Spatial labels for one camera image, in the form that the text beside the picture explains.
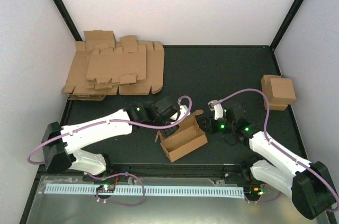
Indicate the stack of flat cardboard blanks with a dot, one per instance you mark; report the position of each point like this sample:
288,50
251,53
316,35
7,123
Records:
104,66

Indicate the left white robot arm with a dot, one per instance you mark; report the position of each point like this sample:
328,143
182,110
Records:
63,148

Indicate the black frame post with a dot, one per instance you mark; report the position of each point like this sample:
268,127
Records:
294,8
68,19

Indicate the right controller circuit board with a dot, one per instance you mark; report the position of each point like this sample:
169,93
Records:
254,191

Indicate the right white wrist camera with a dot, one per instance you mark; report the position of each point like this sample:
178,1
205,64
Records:
216,107

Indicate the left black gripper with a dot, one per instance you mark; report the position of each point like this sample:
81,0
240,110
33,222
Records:
167,133

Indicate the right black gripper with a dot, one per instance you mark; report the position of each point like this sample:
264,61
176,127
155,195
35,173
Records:
210,127

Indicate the controller circuit board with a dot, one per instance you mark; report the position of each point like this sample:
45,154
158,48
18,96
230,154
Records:
106,188
254,191

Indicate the right black frame post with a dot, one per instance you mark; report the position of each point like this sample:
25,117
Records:
294,8

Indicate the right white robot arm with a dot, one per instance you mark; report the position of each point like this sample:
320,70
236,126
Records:
308,185

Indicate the light blue slotted cable duct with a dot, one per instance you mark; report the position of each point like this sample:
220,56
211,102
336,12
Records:
148,190

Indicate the left black frame post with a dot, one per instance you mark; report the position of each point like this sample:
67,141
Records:
68,19

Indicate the left controller circuit board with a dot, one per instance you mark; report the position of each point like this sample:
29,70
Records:
106,188

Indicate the cardboard box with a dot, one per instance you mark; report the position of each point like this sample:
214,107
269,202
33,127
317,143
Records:
185,140
265,89
281,91

